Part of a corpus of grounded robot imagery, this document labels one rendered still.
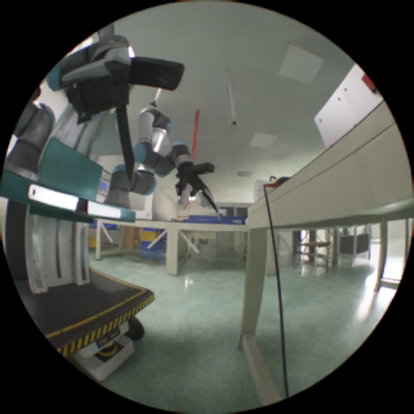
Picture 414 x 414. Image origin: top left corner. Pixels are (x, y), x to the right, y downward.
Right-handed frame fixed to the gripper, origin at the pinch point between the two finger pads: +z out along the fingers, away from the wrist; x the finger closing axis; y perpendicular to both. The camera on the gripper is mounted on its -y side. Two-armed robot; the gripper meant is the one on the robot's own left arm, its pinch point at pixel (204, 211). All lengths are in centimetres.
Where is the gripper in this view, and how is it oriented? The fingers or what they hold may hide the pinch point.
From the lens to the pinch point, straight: 46.7
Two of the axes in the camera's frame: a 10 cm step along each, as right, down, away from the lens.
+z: 3.1, 8.7, -3.9
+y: -6.9, 4.9, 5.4
